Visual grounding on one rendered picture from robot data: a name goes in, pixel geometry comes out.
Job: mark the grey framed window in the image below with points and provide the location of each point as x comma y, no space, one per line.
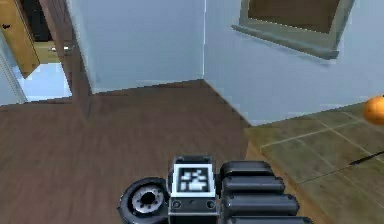
293,30

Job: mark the thin black utensil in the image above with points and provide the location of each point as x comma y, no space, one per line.
366,157

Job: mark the yellow wooden cupboard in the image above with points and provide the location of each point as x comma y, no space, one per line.
20,36

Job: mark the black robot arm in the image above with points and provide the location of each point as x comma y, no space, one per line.
248,195

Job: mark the brown wooden room door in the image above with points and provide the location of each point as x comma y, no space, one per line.
71,56

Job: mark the orange round fruit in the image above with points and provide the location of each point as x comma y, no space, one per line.
375,109

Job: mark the olive tiled worktop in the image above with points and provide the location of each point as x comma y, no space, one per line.
320,160

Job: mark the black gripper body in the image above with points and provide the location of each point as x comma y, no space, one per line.
146,201

